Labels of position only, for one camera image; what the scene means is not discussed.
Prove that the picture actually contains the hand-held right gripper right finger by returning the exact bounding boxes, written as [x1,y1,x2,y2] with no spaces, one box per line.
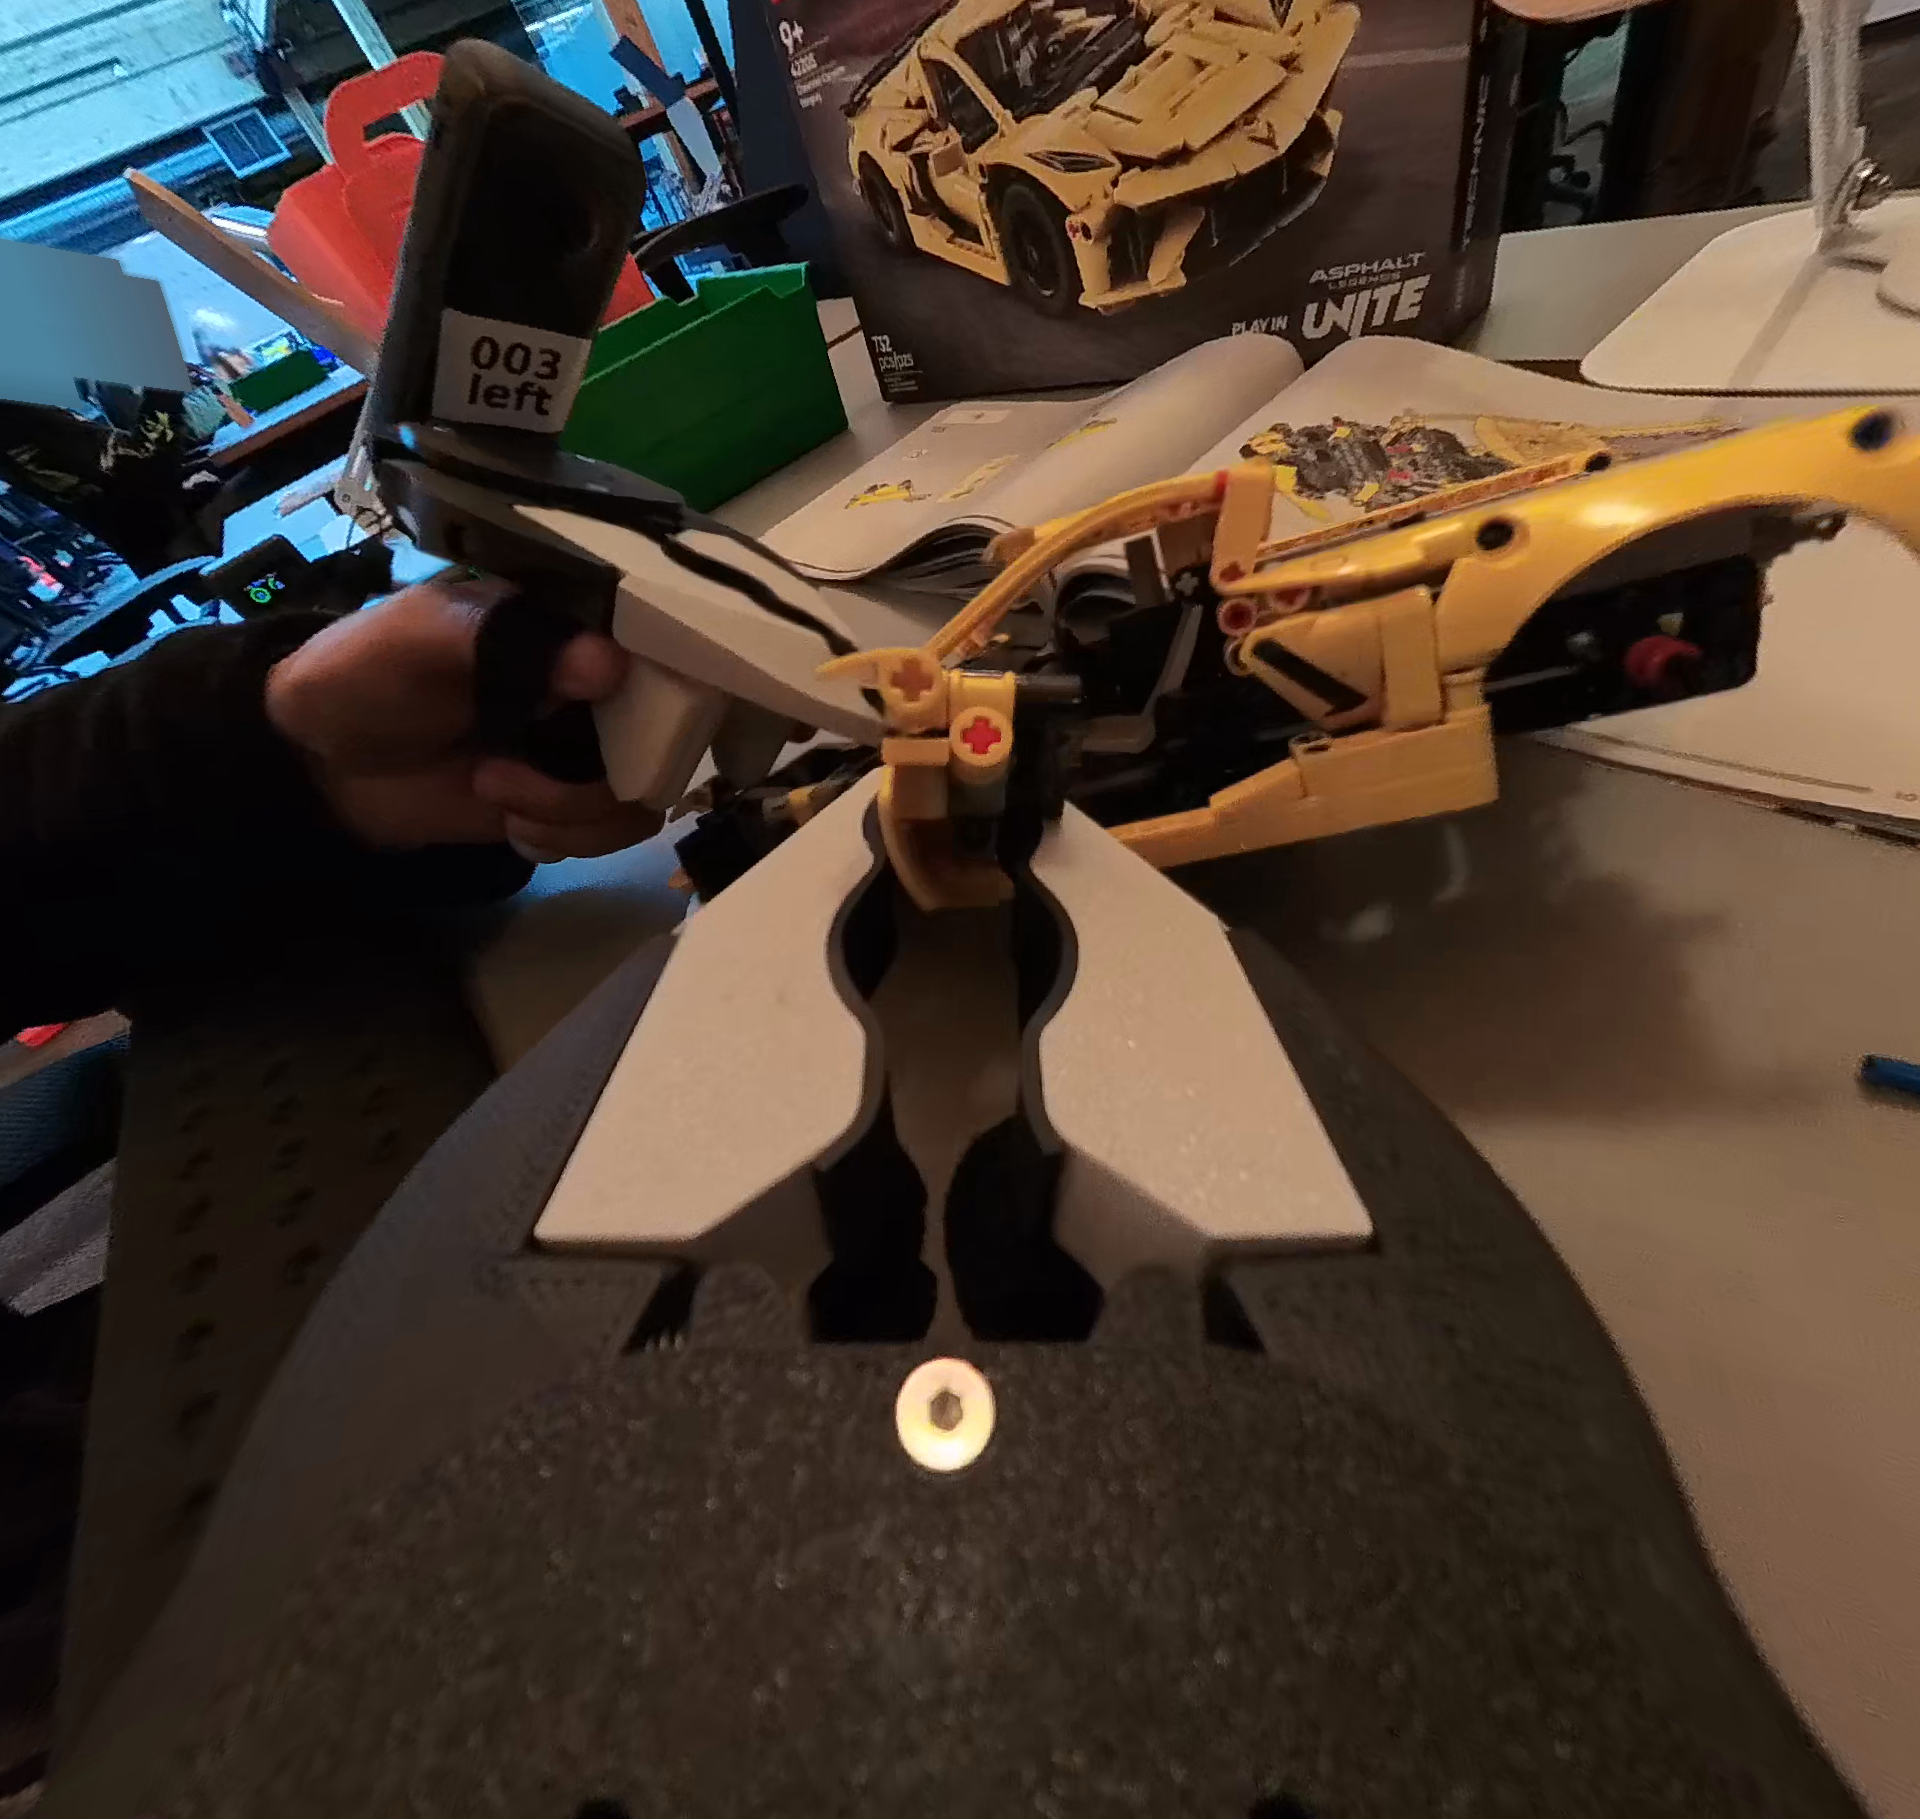
[1015,793,1381,1340]

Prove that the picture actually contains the small yellow brick assembly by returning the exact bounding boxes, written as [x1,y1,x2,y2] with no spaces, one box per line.
[826,649,1053,915]

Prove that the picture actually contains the person's left hand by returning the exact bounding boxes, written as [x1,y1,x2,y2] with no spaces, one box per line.
[264,573,677,868]

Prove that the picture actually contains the green plastic bin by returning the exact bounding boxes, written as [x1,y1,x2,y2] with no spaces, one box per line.
[566,266,852,516]

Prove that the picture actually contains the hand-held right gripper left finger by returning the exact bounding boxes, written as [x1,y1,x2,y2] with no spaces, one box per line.
[528,780,913,1340]

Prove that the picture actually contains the yellow brick car model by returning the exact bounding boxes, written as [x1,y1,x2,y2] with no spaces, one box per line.
[677,404,1920,905]

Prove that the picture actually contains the open instruction booklet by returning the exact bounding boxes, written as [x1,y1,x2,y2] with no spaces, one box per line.
[765,335,1920,831]

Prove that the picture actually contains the red plastic bin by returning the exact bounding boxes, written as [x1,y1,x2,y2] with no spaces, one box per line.
[271,56,662,335]

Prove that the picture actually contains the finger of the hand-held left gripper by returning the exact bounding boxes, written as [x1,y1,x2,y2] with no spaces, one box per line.
[498,500,902,745]
[685,518,940,700]

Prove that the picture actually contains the person's left forearm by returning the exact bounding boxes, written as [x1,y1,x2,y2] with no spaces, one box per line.
[0,605,393,1027]

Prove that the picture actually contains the black car set box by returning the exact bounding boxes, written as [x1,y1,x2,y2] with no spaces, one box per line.
[721,0,1504,396]

